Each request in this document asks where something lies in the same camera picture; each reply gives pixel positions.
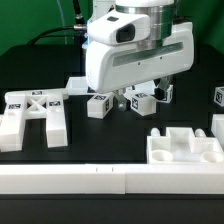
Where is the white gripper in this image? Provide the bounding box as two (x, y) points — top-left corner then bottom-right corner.
(86, 22), (194, 111)

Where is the white front rail wall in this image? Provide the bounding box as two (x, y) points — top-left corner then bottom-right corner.
(0, 163), (224, 194)

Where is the white chair seat part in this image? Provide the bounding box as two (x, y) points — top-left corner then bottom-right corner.
(146, 127), (224, 165)

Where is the white block right edge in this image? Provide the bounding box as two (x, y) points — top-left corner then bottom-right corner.
(211, 114), (224, 149)

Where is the black cable on base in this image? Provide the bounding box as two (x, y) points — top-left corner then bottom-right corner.
(27, 0), (88, 46)

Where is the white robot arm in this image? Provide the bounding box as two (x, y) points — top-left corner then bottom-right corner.
(85, 0), (194, 111)

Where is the white tagged cube right edge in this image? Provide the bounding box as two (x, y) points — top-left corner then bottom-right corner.
(214, 86), (224, 107)

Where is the white chair back part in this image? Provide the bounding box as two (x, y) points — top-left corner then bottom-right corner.
(0, 88), (69, 152)

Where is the small white tagged cube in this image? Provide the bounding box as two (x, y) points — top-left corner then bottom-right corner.
(161, 85), (173, 103)

